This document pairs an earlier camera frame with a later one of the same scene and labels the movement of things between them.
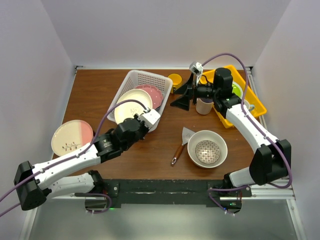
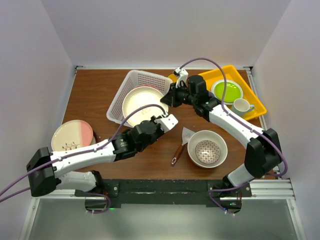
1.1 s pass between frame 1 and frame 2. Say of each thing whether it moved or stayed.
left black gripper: moved
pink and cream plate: stayed
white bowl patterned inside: stayed
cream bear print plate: moved
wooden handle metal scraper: stayed
